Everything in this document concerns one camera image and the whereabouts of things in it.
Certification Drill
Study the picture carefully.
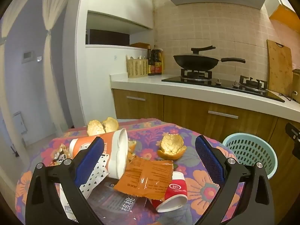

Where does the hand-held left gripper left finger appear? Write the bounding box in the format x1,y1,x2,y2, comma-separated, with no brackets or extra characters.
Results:
25,136,106,225

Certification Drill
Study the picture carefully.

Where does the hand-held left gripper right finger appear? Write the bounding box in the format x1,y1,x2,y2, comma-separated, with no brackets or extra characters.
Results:
195,135,275,225

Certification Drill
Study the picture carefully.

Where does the white heart-print wrapper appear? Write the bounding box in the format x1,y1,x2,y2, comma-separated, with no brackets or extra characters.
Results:
80,155,110,198

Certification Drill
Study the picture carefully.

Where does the large orange paper cup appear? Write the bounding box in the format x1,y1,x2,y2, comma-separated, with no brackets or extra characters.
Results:
69,128,129,180

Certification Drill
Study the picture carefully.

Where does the dark printed packet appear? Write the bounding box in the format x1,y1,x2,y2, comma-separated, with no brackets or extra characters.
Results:
88,178,164,225

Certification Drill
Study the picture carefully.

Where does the small red paper cup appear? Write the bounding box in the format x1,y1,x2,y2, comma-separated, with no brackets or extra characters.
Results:
151,171,188,213

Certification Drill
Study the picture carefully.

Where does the light blue plastic basket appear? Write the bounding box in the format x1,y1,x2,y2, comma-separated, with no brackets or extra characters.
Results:
222,133,278,180

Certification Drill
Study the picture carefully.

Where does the orange snack packet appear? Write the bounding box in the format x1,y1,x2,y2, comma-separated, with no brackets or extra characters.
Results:
114,157,174,203

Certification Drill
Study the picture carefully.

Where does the crumpled patterned wrapper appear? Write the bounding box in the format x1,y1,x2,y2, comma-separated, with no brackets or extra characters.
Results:
52,143,71,167

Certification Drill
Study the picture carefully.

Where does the pale split orange peel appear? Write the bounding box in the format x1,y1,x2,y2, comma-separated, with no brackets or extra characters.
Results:
87,117,119,136

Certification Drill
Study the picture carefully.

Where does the round orange peel shell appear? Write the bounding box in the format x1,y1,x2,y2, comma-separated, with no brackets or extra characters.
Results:
157,133,187,161

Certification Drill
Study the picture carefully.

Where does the small orange peel piece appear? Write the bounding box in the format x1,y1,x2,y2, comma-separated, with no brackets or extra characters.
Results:
128,141,137,162

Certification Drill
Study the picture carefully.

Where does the metal pot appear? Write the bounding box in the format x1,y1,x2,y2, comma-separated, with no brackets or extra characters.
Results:
292,68,300,102

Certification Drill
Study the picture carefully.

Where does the white printed paper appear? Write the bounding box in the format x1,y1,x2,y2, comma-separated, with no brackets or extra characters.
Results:
60,183,79,222

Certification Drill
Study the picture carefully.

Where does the wooden kitchen cabinet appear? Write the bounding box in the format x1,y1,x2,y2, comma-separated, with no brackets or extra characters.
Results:
112,89,300,216

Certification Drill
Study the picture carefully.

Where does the floral tablecloth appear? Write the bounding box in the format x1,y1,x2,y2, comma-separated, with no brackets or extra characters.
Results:
15,118,246,225

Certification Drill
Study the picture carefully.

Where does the wooden cutting board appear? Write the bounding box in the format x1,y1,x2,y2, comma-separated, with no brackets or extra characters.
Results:
267,39,294,95

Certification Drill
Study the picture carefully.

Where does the black glass gas stove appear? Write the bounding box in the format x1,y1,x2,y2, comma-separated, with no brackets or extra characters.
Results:
161,69,285,103

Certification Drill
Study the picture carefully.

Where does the black wok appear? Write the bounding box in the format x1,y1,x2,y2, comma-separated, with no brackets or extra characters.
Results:
173,54,246,71

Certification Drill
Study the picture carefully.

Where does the beige woven basket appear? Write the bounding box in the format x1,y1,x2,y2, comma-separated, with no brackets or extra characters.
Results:
126,54,149,78

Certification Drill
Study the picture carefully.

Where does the large dark sauce bottle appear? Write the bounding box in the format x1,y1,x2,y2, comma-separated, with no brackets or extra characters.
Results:
152,45,164,75

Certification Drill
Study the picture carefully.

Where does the thin dark sauce bottle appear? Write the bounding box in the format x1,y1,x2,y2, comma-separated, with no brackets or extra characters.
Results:
148,45,153,76

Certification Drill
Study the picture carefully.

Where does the white curtain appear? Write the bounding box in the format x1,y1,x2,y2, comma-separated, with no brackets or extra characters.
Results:
42,0,78,132

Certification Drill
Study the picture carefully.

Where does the orange upper cabinet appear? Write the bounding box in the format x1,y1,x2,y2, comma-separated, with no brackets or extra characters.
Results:
269,3,297,32

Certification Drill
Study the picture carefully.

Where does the long metal cabinet handle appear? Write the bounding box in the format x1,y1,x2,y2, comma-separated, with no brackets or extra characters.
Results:
208,111,239,119

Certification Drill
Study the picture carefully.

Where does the white wall box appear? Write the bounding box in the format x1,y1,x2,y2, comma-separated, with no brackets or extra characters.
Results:
13,112,27,134

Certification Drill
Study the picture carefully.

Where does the white wall panel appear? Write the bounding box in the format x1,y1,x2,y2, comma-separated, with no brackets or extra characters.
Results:
22,51,34,63

